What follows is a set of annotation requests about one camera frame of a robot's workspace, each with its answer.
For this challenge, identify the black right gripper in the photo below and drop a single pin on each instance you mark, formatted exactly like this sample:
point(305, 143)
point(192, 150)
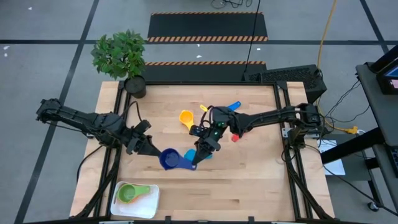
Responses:
point(213, 135)

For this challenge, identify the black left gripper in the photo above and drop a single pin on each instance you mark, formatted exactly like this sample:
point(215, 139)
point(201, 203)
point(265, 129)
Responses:
point(136, 140)

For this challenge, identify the teal measuring cup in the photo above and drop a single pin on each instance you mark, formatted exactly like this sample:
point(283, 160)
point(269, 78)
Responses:
point(189, 154)

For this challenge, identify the navy blue measuring cup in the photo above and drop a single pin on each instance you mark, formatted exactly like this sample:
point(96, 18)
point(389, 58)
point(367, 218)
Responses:
point(169, 159)

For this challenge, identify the red measuring cup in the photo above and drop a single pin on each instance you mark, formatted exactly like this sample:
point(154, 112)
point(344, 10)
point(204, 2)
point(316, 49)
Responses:
point(235, 138)

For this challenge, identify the yellow measuring cup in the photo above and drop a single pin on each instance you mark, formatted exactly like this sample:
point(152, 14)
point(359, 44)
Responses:
point(186, 118)

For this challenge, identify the green measuring cup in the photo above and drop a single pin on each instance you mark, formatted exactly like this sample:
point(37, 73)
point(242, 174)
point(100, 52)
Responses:
point(127, 193)

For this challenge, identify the white plastic basket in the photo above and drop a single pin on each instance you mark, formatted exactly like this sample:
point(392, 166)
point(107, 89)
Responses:
point(140, 210)

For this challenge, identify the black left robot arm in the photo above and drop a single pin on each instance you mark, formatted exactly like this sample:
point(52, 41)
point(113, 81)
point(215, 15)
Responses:
point(87, 119)

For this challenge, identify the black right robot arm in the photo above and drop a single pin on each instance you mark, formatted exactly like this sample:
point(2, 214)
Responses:
point(267, 116)

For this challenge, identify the small blue measuring cup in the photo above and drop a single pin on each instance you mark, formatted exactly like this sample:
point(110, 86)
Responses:
point(234, 105)

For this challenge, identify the black plant pot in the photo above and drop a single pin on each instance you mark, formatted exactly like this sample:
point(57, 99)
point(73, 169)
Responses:
point(135, 87)

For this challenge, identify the black hazard-striped floor mat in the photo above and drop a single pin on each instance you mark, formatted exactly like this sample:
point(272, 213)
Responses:
point(206, 26)
point(202, 73)

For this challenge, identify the green leafy plant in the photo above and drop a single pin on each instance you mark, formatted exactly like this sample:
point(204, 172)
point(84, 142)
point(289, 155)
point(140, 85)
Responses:
point(119, 54)

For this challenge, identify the white paper sheet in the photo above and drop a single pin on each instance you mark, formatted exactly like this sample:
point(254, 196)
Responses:
point(337, 168)

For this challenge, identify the grey side desk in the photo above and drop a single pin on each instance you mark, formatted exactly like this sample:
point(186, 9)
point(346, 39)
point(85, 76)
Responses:
point(382, 118)

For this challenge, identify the black monitor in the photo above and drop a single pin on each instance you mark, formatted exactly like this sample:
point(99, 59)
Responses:
point(388, 81)

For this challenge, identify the black aluminium table frame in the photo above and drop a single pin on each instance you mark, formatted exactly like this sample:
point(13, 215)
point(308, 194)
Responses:
point(186, 83)

